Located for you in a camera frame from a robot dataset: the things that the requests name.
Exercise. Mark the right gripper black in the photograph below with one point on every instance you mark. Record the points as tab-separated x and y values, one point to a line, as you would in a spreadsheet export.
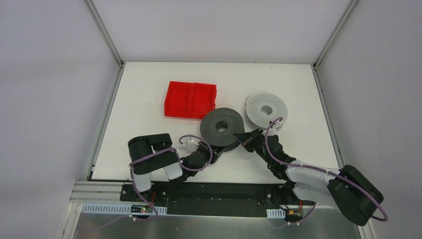
252	141

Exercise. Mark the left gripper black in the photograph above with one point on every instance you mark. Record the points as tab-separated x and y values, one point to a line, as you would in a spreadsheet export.
209	153

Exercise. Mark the black cable spool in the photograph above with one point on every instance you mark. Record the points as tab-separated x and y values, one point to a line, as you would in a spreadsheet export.
219	126

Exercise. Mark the white translucent cable spool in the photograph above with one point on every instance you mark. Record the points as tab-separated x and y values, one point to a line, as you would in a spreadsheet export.
263	108

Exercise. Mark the red two-compartment bin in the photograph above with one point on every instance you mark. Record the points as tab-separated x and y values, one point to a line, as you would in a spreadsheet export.
189	100

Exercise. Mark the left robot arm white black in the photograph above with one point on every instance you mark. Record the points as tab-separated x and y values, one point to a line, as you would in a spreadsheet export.
153	152

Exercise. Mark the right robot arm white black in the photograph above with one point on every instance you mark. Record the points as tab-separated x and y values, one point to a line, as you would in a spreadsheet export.
345	189

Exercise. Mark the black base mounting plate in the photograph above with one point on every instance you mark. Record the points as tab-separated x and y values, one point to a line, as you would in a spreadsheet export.
221	199

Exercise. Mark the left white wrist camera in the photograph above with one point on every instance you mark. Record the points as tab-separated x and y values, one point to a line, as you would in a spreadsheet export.
191	144

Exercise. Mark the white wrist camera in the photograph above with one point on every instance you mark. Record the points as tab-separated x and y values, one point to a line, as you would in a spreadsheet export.
277	125
191	144

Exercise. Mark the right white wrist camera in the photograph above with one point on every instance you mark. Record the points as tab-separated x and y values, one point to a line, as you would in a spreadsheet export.
277	125

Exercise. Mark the white slotted cable duct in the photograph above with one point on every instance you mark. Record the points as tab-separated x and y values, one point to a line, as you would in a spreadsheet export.
122	209

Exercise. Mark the right aluminium frame post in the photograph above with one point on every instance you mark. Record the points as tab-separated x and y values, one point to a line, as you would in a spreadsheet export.
336	31

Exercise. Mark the aluminium frame post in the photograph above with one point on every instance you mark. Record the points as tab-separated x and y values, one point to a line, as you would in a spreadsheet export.
92	9
336	31

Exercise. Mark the left aluminium frame post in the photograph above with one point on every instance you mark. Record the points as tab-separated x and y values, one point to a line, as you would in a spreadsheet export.
92	9

